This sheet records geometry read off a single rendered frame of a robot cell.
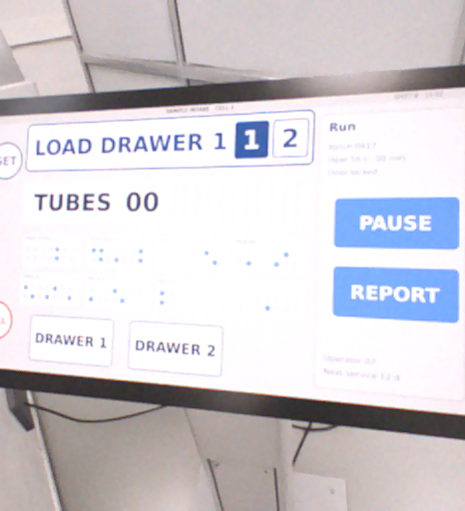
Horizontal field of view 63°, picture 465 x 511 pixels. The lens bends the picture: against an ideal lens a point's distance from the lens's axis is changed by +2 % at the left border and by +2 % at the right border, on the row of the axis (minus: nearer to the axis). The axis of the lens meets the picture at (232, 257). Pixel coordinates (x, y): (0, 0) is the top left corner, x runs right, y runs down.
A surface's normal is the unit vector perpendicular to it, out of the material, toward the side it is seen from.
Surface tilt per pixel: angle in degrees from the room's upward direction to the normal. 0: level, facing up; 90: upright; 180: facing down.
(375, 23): 90
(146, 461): 0
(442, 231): 50
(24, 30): 90
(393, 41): 90
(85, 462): 0
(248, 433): 90
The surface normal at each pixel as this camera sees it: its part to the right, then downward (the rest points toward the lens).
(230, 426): -0.18, 0.60
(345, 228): -0.21, -0.06
